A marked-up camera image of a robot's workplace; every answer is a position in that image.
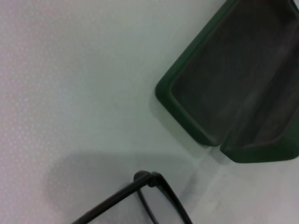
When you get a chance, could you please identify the green glasses case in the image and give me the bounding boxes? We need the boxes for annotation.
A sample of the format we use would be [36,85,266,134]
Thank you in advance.
[155,0,299,164]

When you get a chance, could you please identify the black framed glasses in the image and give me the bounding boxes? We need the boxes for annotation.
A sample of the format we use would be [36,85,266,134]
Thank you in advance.
[70,170,194,224]

